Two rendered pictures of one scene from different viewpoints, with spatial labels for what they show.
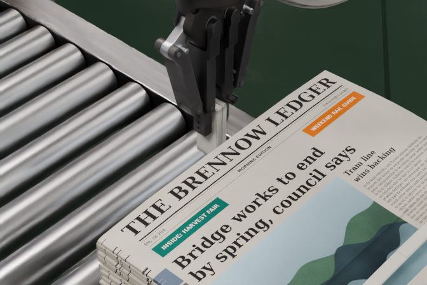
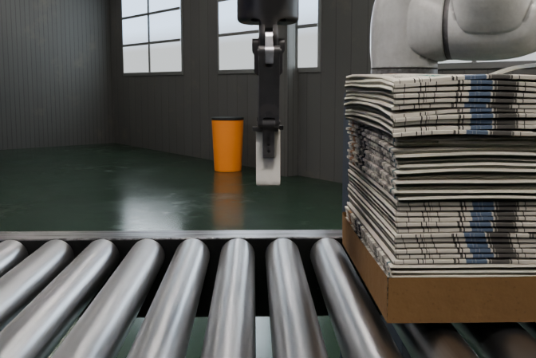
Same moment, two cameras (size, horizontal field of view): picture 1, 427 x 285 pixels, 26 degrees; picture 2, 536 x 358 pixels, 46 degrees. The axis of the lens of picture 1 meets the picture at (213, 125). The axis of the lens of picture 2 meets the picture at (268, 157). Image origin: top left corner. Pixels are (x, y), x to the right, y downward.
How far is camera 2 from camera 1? 78 cm
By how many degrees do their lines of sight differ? 52
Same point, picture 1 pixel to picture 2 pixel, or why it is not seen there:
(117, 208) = (192, 279)
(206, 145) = (268, 174)
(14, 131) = (26, 279)
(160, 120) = (151, 245)
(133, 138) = (144, 254)
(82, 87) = (55, 252)
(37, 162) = (79, 285)
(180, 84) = (271, 90)
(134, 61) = (80, 234)
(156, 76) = (111, 234)
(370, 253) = not seen: hidden behind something
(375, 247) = not seen: hidden behind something
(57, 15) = not seen: outside the picture
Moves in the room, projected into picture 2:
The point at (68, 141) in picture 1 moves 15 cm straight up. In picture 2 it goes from (89, 270) to (85, 149)
